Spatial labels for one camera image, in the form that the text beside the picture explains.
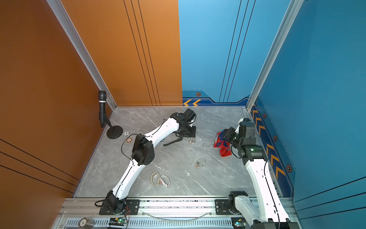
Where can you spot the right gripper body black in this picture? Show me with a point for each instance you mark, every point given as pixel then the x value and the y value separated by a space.
pixel 233 138

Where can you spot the pink white watch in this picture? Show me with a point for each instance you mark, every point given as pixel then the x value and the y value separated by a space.
pixel 164 181

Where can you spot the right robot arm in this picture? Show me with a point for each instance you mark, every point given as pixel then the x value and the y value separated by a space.
pixel 270 213

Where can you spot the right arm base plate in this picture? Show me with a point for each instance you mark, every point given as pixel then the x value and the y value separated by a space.
pixel 222 207

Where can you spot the green circuit board left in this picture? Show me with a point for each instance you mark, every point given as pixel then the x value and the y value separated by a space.
pixel 117 223

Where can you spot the beige band watch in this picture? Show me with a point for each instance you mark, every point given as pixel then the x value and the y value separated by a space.
pixel 155 179

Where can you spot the green circuit board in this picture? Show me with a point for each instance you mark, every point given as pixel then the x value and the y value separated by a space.
pixel 117 223
pixel 238 223

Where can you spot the silver tape roll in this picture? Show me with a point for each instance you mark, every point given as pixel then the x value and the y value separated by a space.
pixel 86 223

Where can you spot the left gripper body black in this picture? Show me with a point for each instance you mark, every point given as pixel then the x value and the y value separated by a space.
pixel 189 131

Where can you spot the green circuit board right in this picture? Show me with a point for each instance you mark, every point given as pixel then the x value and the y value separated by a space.
pixel 238 223

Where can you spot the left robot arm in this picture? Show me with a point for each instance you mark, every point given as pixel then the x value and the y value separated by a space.
pixel 143 154

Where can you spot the black microphone on stand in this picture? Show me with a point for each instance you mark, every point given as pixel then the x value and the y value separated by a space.
pixel 113 132

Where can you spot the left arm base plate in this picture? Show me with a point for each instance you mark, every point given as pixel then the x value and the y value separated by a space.
pixel 130 207

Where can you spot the red and blue cloth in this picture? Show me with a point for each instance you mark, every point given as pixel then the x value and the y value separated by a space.
pixel 222 144

